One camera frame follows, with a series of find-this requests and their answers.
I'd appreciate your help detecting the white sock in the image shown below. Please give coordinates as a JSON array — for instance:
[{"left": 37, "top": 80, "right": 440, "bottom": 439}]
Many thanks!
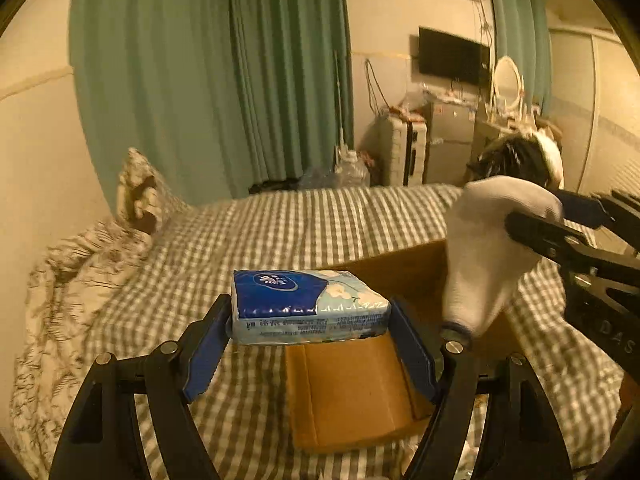
[{"left": 442, "top": 176, "right": 563, "bottom": 340}]

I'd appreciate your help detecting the blue tissue pack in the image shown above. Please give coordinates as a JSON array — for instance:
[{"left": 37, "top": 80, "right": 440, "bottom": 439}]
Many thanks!
[{"left": 231, "top": 270, "right": 390, "bottom": 346}]

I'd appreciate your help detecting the oval white mirror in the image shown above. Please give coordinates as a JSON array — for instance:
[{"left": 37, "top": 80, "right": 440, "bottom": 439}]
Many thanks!
[{"left": 491, "top": 55, "right": 525, "bottom": 113}]

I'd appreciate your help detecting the grey cabinet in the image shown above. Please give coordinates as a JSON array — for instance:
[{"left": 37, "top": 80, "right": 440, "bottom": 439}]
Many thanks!
[{"left": 423, "top": 101, "right": 475, "bottom": 185}]

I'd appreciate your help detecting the floral patterned duvet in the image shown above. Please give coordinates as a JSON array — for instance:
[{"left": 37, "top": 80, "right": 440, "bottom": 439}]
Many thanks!
[{"left": 10, "top": 220, "right": 153, "bottom": 479}]

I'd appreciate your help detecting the white suitcase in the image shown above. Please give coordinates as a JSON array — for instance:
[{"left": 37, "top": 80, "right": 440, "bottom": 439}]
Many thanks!
[{"left": 378, "top": 115, "right": 427, "bottom": 186}]

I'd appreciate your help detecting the grey checkered bed cover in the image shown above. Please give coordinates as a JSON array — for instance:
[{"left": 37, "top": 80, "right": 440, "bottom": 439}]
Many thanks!
[{"left": 79, "top": 183, "right": 626, "bottom": 480}]

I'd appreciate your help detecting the green curtain right window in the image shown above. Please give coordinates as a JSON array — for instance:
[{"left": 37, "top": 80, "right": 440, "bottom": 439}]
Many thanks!
[{"left": 491, "top": 0, "right": 552, "bottom": 113}]

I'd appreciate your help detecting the cardboard box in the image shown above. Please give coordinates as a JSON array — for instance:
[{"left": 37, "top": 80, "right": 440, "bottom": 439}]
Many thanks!
[{"left": 285, "top": 238, "right": 522, "bottom": 454}]

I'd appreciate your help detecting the clear water bottle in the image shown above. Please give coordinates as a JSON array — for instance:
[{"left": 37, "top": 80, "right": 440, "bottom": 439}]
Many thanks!
[{"left": 334, "top": 150, "right": 370, "bottom": 188}]

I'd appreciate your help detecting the floral pillow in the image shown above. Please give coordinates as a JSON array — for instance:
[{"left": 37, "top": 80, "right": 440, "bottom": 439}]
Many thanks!
[{"left": 115, "top": 148, "right": 191, "bottom": 235}]

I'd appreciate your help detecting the green curtain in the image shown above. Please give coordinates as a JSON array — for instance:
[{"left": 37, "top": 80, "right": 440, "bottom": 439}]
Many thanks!
[{"left": 70, "top": 0, "right": 354, "bottom": 204}]

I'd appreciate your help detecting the wall television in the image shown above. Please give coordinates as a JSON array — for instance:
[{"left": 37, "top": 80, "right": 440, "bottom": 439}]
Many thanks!
[{"left": 418, "top": 27, "right": 490, "bottom": 87}]

